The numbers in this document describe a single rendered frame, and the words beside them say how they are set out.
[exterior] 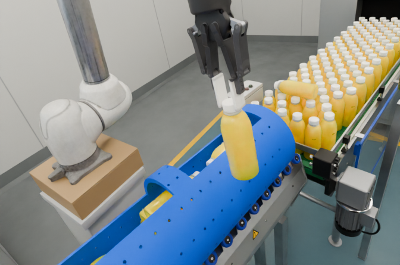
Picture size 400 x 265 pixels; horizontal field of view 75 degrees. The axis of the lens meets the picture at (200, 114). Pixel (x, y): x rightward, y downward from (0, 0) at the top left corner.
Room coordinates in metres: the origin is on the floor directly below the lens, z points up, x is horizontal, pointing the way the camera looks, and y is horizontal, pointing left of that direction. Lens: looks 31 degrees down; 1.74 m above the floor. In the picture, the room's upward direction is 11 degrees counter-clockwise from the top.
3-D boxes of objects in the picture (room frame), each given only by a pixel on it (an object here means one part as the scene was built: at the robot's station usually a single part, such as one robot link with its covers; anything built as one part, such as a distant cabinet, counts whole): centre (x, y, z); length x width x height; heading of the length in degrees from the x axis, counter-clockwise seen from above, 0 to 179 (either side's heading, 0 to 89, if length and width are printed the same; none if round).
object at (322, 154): (0.74, -0.44, 0.95); 0.10 x 0.07 x 0.10; 40
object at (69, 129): (0.87, 0.50, 1.27); 0.18 x 0.16 x 0.22; 145
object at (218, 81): (0.50, -0.05, 1.48); 0.03 x 0.01 x 0.07; 131
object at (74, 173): (0.85, 0.52, 1.13); 0.22 x 0.18 x 0.06; 134
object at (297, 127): (0.90, -0.40, 0.99); 0.07 x 0.07 x 0.19
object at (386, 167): (0.83, -0.81, 0.55); 0.04 x 0.04 x 1.10; 40
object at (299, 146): (0.92, -0.34, 0.96); 0.40 x 0.01 x 0.03; 40
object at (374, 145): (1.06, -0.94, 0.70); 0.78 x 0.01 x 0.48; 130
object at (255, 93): (1.22, -0.25, 1.05); 0.20 x 0.10 x 0.10; 130
